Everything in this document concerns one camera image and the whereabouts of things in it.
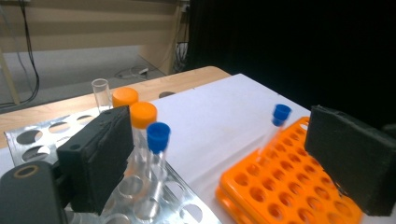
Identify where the dark cable bundle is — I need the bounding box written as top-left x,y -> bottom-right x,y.
174,40 -> 190,73

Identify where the shiny metal tube rack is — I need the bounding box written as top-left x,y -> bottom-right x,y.
3,106 -> 222,224

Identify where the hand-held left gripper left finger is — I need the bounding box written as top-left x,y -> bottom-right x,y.
56,105 -> 135,217

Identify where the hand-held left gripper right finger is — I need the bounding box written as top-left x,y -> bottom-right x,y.
304,105 -> 396,217

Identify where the blue cap plastic tube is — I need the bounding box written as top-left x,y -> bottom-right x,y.
260,104 -> 293,164
146,121 -> 172,216

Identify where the black hanging cable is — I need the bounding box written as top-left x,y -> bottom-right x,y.
0,0 -> 41,108

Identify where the clear glass tube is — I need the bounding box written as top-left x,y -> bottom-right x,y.
91,77 -> 112,114

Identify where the orange plastic tube rack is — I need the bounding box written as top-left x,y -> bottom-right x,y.
215,116 -> 364,224

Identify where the beige wooden furniture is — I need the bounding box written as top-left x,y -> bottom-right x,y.
0,0 -> 191,76

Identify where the orange cap plastic tube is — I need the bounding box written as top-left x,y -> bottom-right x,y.
111,86 -> 140,110
129,101 -> 159,175

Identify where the black curtain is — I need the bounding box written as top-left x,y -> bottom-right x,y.
186,0 -> 396,132

